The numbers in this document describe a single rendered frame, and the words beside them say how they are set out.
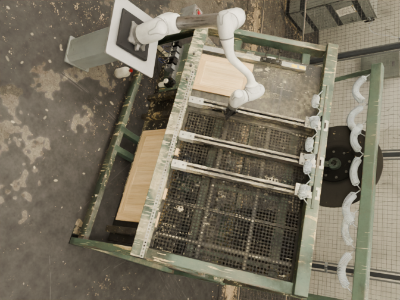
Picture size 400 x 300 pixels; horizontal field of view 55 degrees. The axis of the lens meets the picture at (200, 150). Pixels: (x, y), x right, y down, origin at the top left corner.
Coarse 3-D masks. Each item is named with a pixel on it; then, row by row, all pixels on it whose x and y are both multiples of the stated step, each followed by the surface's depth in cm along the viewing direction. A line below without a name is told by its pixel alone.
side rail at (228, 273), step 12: (156, 252) 288; (168, 264) 295; (180, 264) 285; (192, 264) 285; (204, 264) 285; (216, 264) 285; (216, 276) 292; (228, 276) 282; (240, 276) 282; (252, 276) 282; (264, 276) 283; (264, 288) 289; (276, 288) 280; (288, 288) 280
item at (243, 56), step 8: (208, 48) 354; (216, 48) 355; (224, 56) 356; (240, 56) 352; (248, 56) 352; (256, 56) 352; (264, 64) 353; (272, 64) 351; (288, 64) 349; (296, 64) 349; (304, 72) 350
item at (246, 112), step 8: (192, 96) 333; (192, 104) 334; (200, 104) 330; (208, 104) 330; (216, 104) 331; (224, 104) 330; (240, 112) 328; (248, 112) 328; (256, 112) 329; (264, 112) 328; (264, 120) 330; (272, 120) 327; (280, 120) 326; (288, 120) 329; (296, 120) 326; (304, 120) 326; (320, 120) 307; (296, 128) 330; (304, 128) 327; (320, 128) 320
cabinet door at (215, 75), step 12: (204, 60) 352; (216, 60) 352; (204, 72) 348; (216, 72) 348; (228, 72) 348; (240, 72) 349; (204, 84) 344; (216, 84) 344; (228, 84) 344; (240, 84) 344; (228, 96) 341
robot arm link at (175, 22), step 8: (232, 8) 279; (240, 8) 280; (160, 16) 303; (168, 16) 301; (176, 16) 301; (184, 16) 298; (192, 16) 294; (200, 16) 290; (208, 16) 286; (216, 16) 282; (240, 16) 274; (168, 24) 301; (176, 24) 301; (184, 24) 297; (192, 24) 294; (200, 24) 291; (208, 24) 287; (216, 24) 284; (240, 24) 276; (168, 32) 305; (176, 32) 306
